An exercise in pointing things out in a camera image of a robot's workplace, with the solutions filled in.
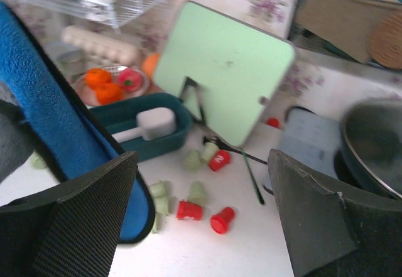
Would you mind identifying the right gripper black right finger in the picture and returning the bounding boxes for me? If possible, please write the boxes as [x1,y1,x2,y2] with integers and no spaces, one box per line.
[268,149,401,276]

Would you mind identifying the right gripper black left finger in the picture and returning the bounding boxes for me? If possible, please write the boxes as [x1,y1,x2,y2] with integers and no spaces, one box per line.
[1,152,138,276]

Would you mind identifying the teal storage basket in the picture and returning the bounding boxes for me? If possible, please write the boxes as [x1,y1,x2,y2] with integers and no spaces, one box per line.
[90,92,192,162]

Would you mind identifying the black wok pan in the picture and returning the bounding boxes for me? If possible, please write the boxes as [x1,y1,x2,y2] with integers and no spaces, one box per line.
[339,97,401,200]

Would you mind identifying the green capsule cluster lower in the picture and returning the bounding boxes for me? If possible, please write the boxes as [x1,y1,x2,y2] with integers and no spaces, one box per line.
[151,213,162,234]

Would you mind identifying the green capsule cluster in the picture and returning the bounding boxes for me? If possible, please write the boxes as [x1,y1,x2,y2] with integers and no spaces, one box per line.
[187,181,207,207]
[153,196,170,215]
[151,213,162,234]
[148,181,170,199]

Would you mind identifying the green capsule cluster middle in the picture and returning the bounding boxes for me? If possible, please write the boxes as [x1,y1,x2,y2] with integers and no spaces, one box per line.
[153,196,170,215]

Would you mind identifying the grey induction cooker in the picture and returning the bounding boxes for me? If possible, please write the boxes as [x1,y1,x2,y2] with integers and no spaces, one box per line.
[276,107,340,179]

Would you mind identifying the green capsule cluster top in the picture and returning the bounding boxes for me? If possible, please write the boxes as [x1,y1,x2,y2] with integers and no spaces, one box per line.
[148,181,170,199]

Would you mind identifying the blue grey oven mitt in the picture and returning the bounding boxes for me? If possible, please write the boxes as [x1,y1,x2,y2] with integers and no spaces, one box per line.
[1,1,156,244]

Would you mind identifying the red capsule cluster right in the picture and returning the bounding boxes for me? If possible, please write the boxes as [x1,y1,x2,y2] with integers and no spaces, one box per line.
[210,207,236,234]

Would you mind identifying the red capsule cluster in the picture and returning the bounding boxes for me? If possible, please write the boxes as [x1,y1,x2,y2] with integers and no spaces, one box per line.
[210,207,236,234]
[176,200,204,221]

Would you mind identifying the red capsule cluster middle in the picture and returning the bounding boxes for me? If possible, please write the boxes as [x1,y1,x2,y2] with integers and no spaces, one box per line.
[176,200,204,221]

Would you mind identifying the red capsule by cooker left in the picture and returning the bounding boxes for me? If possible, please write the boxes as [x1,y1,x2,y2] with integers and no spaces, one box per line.
[266,117,281,129]

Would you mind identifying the green capsule upper cluster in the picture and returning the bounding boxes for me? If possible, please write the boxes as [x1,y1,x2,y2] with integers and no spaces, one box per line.
[187,181,207,207]

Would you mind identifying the red capsule near board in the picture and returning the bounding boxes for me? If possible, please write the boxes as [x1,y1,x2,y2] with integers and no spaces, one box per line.
[208,149,231,172]

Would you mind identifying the green capsule beside board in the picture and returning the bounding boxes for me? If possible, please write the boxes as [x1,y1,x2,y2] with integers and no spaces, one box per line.
[183,149,202,171]

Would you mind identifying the glass fruit plate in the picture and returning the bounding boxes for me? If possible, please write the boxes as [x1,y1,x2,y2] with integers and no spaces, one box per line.
[72,66,150,107]

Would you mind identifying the long dark spoon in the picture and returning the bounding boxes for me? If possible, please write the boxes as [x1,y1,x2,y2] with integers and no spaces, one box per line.
[203,136,265,205]

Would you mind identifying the green cutting board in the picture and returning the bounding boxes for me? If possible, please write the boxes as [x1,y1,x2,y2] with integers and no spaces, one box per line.
[153,1,296,147]

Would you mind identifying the white egg tray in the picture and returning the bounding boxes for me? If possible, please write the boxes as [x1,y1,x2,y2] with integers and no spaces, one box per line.
[61,26,143,67]

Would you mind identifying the orange fruit behind board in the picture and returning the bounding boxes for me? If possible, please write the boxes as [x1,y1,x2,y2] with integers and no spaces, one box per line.
[141,53,160,79]

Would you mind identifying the round cork coaster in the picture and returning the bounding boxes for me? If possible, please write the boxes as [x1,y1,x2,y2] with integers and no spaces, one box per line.
[369,11,401,70]

